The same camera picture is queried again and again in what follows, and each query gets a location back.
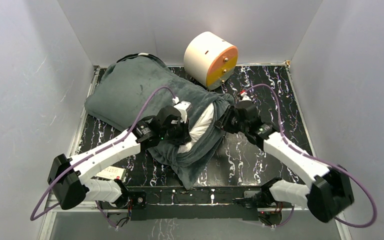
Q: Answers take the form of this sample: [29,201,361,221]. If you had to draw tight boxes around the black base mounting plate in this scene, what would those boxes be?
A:
[125,186,283,222]

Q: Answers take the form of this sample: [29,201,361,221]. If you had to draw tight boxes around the white pillow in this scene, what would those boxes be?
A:
[177,103,215,154]

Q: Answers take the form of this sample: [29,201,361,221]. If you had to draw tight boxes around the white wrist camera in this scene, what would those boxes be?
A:
[239,90,252,102]
[172,96,192,123]

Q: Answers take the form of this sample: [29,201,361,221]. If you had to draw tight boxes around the aluminium front frame rail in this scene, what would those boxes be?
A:
[43,188,345,215]

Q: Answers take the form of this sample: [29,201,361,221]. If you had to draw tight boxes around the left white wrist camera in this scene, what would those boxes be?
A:
[172,96,192,123]

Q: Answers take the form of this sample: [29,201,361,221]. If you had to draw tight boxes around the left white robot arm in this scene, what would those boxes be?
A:
[48,101,191,210]

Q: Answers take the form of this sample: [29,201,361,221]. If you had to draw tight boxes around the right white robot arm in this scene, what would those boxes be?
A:
[214,100,355,223]

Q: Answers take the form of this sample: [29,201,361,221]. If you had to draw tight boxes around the white orange cylindrical drum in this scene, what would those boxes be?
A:
[183,31,239,91]

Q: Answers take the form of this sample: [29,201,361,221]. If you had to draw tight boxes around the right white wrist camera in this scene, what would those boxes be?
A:
[239,90,252,102]

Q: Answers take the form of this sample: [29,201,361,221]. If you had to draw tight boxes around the aluminium left frame rail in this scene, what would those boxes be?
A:
[65,65,102,157]

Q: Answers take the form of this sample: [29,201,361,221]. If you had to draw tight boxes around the white labelled power box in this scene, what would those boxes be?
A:
[95,166,126,181]

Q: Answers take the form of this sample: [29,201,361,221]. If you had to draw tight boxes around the grey plush pillowcase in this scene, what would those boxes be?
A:
[84,53,235,189]

